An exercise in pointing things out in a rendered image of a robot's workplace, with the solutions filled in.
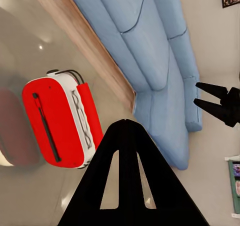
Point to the sofa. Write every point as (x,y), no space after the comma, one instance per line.
(148,41)

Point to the radio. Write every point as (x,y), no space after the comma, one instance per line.
(64,118)

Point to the coffee table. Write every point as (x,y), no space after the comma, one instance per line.
(33,192)

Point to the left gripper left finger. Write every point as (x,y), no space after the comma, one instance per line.
(84,207)

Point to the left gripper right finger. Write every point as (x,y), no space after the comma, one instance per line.
(174,206)

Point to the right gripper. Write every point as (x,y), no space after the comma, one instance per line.
(228,110)

